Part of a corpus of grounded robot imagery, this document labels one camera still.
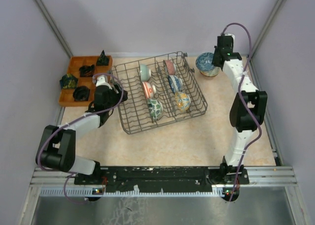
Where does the blue lattice patterned bowl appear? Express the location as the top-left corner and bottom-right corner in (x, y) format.
(195, 52), (220, 71)

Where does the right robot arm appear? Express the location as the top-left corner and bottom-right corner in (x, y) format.
(212, 33), (268, 184)

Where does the pink patterned bowl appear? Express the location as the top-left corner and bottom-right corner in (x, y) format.
(163, 60), (176, 75)

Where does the aluminium frame rail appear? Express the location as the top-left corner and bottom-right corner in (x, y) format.
(246, 166), (297, 187)

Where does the dark speckled bowl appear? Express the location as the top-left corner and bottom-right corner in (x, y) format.
(200, 71), (218, 77)

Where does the wooden compartment tray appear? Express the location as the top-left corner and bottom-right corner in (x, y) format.
(59, 55), (112, 107)

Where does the pale green grid bowl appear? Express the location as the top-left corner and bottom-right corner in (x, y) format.
(140, 64), (151, 82)

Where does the orange white patterned bowl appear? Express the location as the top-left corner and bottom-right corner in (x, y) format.
(142, 81), (157, 99)

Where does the green leaf patterned bowl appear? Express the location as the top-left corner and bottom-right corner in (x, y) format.
(147, 98), (163, 121)

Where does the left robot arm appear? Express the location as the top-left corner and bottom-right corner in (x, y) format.
(35, 73), (127, 184)

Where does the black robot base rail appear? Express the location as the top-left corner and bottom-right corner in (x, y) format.
(74, 163), (250, 201)

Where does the yellow blue patterned bowl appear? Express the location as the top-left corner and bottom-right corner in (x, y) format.
(175, 92), (191, 113)

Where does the cream leaf patterned bowl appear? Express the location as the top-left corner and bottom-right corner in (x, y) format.
(200, 69), (219, 74)

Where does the blue white floral bowl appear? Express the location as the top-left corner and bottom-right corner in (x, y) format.
(167, 75), (183, 94)

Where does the grey wire dish rack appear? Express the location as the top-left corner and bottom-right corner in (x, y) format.
(112, 51), (208, 134)

